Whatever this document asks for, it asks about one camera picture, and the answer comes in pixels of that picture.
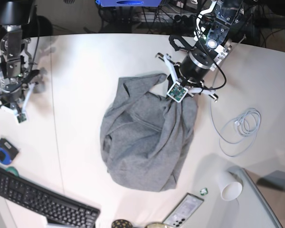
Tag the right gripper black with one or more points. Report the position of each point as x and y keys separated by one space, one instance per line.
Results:
x=12 y=93

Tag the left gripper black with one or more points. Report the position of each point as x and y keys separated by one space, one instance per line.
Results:
x=195 y=66

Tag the grey t-shirt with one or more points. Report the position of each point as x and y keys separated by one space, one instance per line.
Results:
x=145 y=138

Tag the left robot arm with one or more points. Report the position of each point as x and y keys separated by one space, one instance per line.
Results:
x=210 y=33

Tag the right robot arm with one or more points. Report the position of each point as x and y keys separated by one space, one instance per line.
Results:
x=16 y=63

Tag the blue black tape measure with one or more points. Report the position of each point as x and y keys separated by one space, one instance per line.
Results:
x=8 y=152

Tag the green tape roll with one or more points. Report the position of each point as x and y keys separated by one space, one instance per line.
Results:
x=12 y=170

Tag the blue box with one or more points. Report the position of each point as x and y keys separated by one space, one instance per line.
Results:
x=128 y=3

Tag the white paper cup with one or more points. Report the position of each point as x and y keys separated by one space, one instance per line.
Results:
x=229 y=187

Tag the small green white chip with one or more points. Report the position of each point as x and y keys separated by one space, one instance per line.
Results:
x=204 y=191

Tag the black keyboard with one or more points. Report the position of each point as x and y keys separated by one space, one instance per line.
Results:
x=53 y=206

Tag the smartphone clear case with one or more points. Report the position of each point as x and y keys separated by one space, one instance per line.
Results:
x=183 y=211

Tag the gold round tin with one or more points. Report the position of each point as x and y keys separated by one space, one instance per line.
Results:
x=156 y=225

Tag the black gold dotted lid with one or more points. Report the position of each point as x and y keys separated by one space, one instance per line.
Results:
x=121 y=223

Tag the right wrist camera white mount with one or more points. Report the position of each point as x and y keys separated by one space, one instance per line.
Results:
x=17 y=106

